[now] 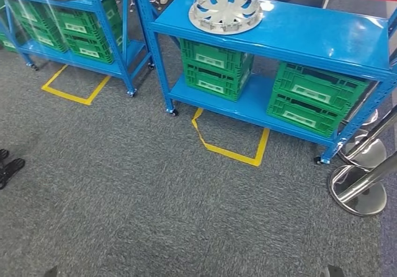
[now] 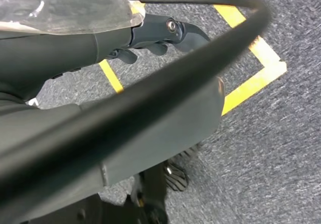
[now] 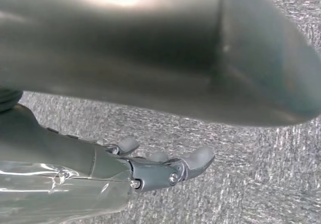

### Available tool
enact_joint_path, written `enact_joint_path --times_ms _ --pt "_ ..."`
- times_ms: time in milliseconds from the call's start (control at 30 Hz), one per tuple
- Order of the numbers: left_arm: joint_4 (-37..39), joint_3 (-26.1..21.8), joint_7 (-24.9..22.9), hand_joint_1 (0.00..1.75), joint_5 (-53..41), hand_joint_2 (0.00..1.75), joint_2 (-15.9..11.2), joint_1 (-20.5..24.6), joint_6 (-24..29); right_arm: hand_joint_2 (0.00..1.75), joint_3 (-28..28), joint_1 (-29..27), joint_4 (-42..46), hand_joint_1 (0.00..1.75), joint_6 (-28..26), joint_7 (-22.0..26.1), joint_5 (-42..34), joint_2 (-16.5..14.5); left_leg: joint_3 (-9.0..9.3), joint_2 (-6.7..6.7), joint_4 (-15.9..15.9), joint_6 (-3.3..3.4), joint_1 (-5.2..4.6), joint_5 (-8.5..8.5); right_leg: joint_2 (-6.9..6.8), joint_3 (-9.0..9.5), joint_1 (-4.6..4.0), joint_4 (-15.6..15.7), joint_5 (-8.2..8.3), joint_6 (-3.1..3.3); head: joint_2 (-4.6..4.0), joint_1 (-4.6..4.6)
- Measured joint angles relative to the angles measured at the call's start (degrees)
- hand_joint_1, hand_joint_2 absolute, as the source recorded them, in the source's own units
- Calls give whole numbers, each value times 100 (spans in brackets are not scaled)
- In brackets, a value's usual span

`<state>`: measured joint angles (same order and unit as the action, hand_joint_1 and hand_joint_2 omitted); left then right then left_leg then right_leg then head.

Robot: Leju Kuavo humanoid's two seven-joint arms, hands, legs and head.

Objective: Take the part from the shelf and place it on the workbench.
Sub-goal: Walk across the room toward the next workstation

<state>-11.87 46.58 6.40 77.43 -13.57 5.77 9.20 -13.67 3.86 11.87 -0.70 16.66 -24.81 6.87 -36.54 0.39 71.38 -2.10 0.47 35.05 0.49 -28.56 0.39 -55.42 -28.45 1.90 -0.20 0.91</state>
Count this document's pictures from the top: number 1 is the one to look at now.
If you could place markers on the blue metal shelf rack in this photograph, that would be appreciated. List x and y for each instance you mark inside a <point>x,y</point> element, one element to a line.
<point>77,59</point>
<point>309,32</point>

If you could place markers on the silver black humanoid robot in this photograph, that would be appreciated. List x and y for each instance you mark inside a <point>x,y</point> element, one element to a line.
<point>10,168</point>

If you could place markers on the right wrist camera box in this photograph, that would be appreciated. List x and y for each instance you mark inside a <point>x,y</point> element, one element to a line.
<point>333,272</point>

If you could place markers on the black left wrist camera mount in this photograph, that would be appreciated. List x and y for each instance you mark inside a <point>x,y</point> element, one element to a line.
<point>51,272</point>

